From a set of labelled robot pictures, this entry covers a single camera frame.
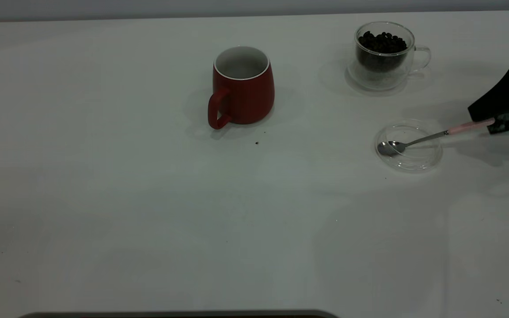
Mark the red ceramic mug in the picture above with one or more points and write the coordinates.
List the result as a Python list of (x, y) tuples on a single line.
[(248, 101)]

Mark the clear glass saucer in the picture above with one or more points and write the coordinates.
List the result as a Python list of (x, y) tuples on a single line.
[(415, 161)]

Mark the dark coffee beans pile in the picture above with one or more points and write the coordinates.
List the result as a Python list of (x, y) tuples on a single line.
[(381, 48)]

